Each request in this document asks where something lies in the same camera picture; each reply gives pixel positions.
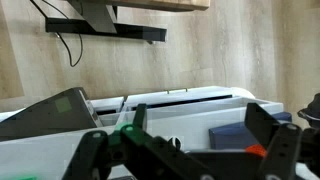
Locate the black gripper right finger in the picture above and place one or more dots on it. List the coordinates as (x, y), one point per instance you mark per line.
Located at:
(283, 150)

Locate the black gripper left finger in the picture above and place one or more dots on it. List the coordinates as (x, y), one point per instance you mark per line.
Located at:
(136, 146)

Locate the dark blue flat box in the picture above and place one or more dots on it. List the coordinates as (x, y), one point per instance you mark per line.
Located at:
(230, 135)

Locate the white tv stand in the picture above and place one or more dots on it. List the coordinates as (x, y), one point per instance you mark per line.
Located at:
(200, 111)

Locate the dark grey flat box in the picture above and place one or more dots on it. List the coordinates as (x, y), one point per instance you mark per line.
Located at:
(50, 116)

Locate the black rounded object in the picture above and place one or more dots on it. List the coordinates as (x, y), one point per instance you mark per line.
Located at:
(313, 110)

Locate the black table base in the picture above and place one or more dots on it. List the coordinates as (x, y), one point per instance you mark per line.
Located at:
(100, 23)

